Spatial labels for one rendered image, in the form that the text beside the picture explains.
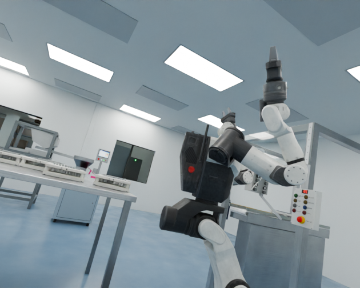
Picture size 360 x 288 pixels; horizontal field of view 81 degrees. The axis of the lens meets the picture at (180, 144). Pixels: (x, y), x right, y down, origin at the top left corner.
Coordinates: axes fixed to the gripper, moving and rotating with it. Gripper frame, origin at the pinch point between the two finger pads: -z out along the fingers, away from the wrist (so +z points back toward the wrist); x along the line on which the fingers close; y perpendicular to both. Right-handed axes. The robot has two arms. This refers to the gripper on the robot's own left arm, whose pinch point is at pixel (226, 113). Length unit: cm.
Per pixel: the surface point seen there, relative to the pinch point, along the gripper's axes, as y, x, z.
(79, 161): 46, -306, -71
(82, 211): 30, -318, 13
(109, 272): 63, -58, 94
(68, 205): 54, -317, 4
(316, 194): -51, 18, 62
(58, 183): 97, -45, 47
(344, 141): -102, 33, 18
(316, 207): -51, 15, 70
